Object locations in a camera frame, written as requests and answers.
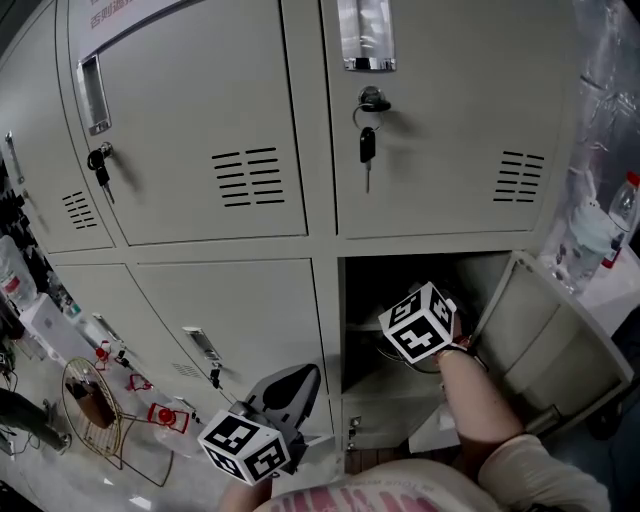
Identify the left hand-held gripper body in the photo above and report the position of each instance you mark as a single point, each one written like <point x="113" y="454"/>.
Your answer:
<point x="245" y="447"/>

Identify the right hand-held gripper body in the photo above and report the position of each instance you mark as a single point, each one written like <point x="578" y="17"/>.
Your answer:
<point x="415" y="325"/>

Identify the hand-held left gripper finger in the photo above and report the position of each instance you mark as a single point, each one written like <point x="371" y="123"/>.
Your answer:
<point x="310" y="395"/>

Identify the gray metal locker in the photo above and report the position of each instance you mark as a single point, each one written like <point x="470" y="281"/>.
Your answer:
<point x="200" y="125"/>

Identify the person's left forearm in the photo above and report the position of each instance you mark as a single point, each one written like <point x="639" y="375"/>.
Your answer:
<point x="245" y="497"/>

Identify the person's right forearm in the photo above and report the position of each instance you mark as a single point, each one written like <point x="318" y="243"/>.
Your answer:
<point x="475" y="400"/>

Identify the cream shirt with pink print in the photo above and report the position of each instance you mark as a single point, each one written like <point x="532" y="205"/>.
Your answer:
<point x="400" y="490"/>

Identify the brown bag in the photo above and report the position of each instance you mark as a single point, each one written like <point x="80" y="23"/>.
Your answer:
<point x="90" y="402"/>

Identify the clear plastic bottle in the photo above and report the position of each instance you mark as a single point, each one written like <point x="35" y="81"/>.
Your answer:
<point x="590" y="235"/>

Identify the white counter unit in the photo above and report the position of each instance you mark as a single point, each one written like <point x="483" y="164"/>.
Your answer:
<point x="615" y="295"/>

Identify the plastic bottle with red label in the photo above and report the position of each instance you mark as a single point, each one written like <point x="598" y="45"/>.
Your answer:
<point x="622" y="220"/>

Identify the white box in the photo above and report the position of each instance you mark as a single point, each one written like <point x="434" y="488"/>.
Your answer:
<point x="47" y="322"/>

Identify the clear jug with red label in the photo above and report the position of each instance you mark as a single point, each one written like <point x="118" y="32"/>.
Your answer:
<point x="15" y="275"/>

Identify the clear plastic sheet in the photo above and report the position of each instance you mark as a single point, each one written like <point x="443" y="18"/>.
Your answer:
<point x="605" y="100"/>

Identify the white paper notice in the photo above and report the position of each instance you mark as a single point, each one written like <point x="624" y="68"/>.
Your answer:
<point x="125" y="20"/>

